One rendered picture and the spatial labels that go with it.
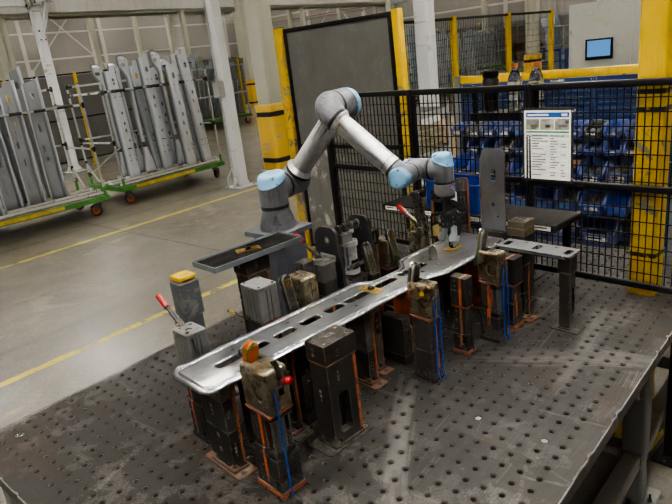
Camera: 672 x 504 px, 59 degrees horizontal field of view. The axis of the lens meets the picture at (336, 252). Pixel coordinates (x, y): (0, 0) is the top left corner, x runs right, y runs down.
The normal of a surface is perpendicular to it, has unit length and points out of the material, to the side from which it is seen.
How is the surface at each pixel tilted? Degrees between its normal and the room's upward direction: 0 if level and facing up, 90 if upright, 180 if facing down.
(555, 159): 90
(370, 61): 90
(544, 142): 90
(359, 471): 0
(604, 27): 90
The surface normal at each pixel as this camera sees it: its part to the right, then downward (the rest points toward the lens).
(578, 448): -0.11, -0.94
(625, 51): -0.66, 0.31
